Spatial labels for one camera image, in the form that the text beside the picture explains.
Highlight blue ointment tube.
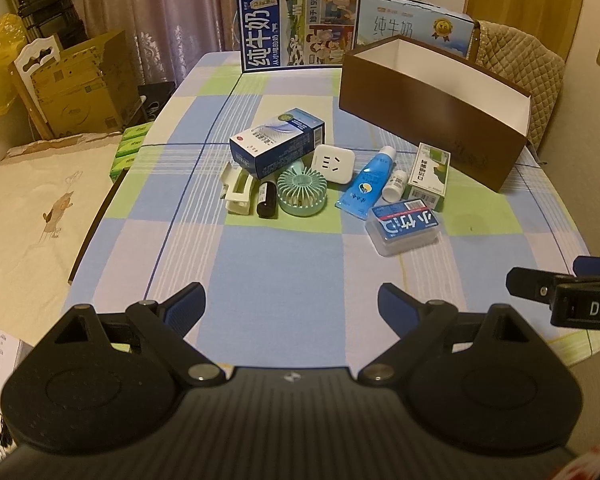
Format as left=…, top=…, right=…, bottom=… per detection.
left=335, top=145, right=396, bottom=220

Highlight cream plastic clip holder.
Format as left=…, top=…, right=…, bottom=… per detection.
left=220, top=162, right=256, bottom=216

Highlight beige bed sheet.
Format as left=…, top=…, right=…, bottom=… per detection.
left=0, top=133, right=120, bottom=344

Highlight green tissue packs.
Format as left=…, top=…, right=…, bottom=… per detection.
left=109, top=122, right=154, bottom=182

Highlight brown cardboard shipping box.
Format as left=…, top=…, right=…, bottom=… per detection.
left=9, top=30, right=143, bottom=140

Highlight checkered tablecloth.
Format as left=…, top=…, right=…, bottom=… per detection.
left=67, top=52, right=586, bottom=370

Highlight green white medicine box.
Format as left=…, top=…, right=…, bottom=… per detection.
left=405, top=143, right=451, bottom=212

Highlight dark blue milk carton box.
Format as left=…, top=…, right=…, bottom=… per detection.
left=236, top=0, right=361, bottom=73

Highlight mint green handheld fan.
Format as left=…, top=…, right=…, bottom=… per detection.
left=276, top=159, right=327, bottom=217

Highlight quilted beige chair cover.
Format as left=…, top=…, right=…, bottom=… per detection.
left=476, top=21, right=566, bottom=151

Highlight brown open cardboard box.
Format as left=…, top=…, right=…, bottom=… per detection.
left=339, top=36, right=531, bottom=192

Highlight light blue milk carton box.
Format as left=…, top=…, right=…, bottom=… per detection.
left=356, top=0, right=477, bottom=58

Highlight small white pill bottle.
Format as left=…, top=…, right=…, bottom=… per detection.
left=381, top=169, right=408, bottom=204

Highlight clear blue floss pick box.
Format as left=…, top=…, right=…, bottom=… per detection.
left=365, top=200, right=440, bottom=257

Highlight white cube power socket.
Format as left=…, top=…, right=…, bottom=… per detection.
left=311, top=144, right=355, bottom=185

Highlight blue white medicine box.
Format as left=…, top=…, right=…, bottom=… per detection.
left=230, top=108, right=325, bottom=179

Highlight small black bottle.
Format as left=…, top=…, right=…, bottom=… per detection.
left=256, top=181, right=277, bottom=219

